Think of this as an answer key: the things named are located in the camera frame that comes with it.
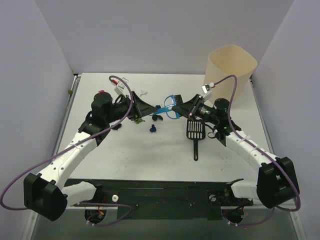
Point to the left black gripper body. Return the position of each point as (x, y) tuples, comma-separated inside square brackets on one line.
[(134, 106)]

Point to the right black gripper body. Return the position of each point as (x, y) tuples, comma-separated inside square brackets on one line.
[(194, 107)]

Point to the green paper scrap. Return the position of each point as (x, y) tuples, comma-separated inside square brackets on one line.
[(139, 120)]

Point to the blue hand brush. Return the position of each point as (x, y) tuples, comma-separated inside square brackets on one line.
[(168, 104)]

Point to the white paper scrap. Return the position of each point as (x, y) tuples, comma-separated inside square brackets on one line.
[(143, 93)]

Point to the black paper scrap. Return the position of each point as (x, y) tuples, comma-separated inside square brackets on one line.
[(157, 117), (117, 127)]

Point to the black slotted scoop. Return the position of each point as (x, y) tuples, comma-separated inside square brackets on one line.
[(195, 131)]

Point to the blue paper scrap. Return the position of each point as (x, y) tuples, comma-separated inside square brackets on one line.
[(153, 128)]

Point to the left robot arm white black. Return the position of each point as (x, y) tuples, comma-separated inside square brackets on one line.
[(43, 192)]

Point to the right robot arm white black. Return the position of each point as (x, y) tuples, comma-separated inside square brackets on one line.
[(276, 178)]

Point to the cream plastic waste bin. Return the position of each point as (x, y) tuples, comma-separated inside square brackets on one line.
[(230, 60)]

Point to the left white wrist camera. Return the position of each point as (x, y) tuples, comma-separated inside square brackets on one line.
[(119, 87)]

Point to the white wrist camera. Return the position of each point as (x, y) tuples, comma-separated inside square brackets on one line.
[(119, 87), (207, 91)]

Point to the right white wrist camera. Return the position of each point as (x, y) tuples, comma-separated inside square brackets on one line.
[(207, 91)]

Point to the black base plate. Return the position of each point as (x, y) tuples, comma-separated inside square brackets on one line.
[(147, 200)]

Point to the aluminium frame rail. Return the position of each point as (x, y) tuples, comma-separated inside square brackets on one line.
[(75, 205)]

